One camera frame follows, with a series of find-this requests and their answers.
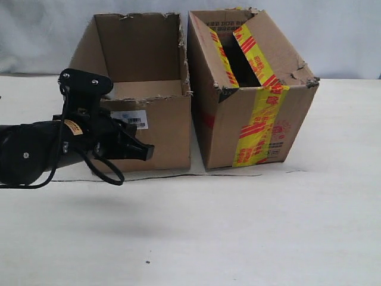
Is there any black cable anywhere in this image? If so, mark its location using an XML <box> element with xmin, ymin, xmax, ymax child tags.
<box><xmin>0</xmin><ymin>86</ymin><xmax>125</xmax><ymax>189</ymax></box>

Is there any brown cardboard box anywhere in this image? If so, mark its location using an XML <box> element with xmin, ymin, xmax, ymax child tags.
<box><xmin>70</xmin><ymin>13</ymin><xmax>192</xmax><ymax>172</ymax></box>

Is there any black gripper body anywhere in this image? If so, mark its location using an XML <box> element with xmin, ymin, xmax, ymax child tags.
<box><xmin>52</xmin><ymin>108</ymin><xmax>131</xmax><ymax>158</ymax></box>

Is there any cardboard box with yellow tape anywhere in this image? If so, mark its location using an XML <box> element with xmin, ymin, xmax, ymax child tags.
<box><xmin>187</xmin><ymin>8</ymin><xmax>319</xmax><ymax>169</ymax></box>

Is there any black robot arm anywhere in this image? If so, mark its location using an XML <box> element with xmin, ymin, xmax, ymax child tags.
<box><xmin>1</xmin><ymin>110</ymin><xmax>154</xmax><ymax>189</ymax></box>

